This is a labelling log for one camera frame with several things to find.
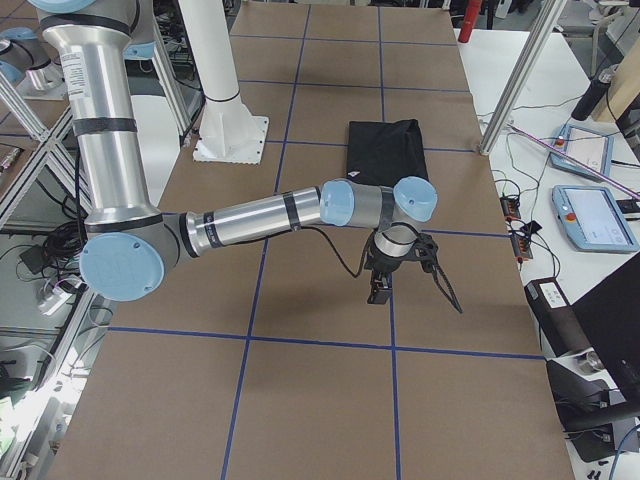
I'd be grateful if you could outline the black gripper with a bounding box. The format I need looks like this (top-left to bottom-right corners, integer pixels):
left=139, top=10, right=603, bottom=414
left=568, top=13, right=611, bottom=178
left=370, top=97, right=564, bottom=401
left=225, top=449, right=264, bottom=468
left=367, top=245, right=411, bottom=305

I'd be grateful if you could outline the black printed t-shirt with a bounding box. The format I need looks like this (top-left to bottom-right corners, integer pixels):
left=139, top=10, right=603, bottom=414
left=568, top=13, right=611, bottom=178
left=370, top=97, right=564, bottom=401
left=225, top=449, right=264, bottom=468
left=346, top=119, right=429, bottom=187

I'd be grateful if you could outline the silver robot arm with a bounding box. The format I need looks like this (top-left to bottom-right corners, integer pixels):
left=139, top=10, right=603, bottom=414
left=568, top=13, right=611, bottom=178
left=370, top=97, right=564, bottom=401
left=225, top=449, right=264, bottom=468
left=1, top=27, right=67, bottom=100
left=35, top=1, right=444, bottom=304

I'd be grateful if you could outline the near teach pendant tablet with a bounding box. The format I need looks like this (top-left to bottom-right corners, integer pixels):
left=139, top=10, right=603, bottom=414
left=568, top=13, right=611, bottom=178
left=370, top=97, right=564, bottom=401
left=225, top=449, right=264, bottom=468
left=551, top=185, right=639, bottom=254

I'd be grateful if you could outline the teach pendant tablet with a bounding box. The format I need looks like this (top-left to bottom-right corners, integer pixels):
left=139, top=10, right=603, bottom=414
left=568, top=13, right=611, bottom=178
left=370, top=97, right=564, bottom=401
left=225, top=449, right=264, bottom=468
left=549, top=125, right=614, bottom=181
left=551, top=185, right=639, bottom=254

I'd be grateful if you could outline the black monitor on stand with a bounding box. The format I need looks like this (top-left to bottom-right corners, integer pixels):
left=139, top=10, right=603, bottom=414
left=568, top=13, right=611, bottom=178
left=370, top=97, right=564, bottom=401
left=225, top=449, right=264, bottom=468
left=524, top=256, right=639, bottom=462

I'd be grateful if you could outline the far teach pendant tablet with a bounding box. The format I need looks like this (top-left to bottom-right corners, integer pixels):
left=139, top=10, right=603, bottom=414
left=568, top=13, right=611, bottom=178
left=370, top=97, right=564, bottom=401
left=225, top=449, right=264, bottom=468
left=549, top=125, right=614, bottom=181

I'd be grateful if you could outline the red fire extinguisher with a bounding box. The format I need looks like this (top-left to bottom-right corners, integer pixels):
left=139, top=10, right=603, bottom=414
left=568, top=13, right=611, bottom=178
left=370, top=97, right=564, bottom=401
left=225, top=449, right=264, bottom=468
left=457, top=0, right=483, bottom=43

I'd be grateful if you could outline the black water bottle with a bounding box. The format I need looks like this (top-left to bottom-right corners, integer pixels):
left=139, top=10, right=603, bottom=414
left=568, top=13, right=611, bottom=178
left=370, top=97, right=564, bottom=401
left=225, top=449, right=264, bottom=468
left=571, top=64, right=619, bottom=121

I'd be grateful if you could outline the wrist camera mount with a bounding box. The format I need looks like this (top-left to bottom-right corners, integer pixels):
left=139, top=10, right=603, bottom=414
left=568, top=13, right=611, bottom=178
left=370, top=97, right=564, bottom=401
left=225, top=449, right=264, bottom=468
left=405, top=233, right=439, bottom=275

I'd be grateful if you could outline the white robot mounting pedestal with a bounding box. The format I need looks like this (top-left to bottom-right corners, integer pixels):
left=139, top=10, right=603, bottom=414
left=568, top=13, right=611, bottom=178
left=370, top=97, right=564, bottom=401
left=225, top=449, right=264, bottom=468
left=179, top=0, right=269, bottom=164

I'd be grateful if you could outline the aluminium frame post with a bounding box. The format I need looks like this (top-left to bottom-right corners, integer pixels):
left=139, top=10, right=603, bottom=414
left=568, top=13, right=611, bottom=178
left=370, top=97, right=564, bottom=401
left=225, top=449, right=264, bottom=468
left=479, top=0, right=566, bottom=156

